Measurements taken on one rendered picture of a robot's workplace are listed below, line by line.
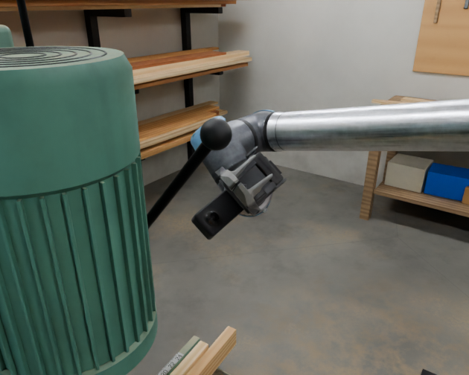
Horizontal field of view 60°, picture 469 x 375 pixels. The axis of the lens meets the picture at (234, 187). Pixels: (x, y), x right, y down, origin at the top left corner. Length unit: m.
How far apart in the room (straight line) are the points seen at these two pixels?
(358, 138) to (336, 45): 3.00
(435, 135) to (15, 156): 0.62
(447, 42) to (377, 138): 2.77
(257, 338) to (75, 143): 1.94
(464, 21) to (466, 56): 0.24
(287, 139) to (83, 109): 0.61
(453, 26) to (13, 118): 3.34
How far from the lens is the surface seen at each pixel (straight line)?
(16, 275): 0.38
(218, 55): 3.64
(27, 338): 0.43
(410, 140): 0.77
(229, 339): 0.87
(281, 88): 4.05
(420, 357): 2.29
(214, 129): 0.43
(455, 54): 3.52
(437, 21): 3.53
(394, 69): 3.64
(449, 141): 0.75
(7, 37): 0.61
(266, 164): 0.64
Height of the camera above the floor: 1.55
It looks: 24 degrees down
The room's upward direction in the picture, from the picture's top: straight up
